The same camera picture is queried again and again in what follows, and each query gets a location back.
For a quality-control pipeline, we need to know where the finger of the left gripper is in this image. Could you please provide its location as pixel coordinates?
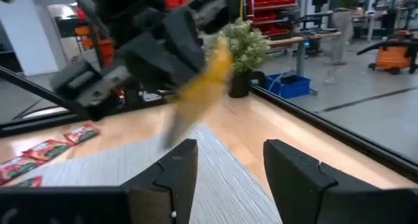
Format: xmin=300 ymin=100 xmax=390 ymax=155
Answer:
xmin=195 ymin=0 xmax=229 ymax=35
xmin=114 ymin=7 xmax=205 ymax=86

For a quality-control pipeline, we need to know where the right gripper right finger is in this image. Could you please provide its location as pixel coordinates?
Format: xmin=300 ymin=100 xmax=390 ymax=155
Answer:
xmin=263 ymin=138 xmax=385 ymax=224

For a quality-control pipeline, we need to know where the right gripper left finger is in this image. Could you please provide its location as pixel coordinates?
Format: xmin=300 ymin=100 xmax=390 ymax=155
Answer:
xmin=120 ymin=138 xmax=199 ymax=224

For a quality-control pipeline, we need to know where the yellow tea packet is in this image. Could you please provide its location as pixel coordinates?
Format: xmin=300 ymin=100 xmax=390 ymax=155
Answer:
xmin=161 ymin=37 xmax=235 ymax=150

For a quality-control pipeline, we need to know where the orange plastic object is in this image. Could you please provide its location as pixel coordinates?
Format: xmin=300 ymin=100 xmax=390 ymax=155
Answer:
xmin=74 ymin=24 xmax=115 ymax=67

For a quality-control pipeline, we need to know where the grey woven placemat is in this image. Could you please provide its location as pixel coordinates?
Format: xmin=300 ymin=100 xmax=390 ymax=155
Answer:
xmin=5 ymin=122 xmax=284 ymax=224

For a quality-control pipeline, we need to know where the green plant in black pot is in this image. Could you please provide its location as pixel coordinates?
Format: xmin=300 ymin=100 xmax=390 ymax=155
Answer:
xmin=208 ymin=17 xmax=271 ymax=99

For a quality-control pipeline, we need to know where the wooden top desk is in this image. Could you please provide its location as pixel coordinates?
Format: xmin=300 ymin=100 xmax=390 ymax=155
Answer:
xmin=266 ymin=31 xmax=343 ymax=78

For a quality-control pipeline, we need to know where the blue plastic bin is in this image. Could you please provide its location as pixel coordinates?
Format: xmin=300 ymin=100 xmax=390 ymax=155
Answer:
xmin=263 ymin=72 xmax=312 ymax=100

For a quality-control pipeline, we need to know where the orange shop vacuum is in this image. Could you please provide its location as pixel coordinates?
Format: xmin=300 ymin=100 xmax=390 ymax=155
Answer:
xmin=357 ymin=29 xmax=418 ymax=75

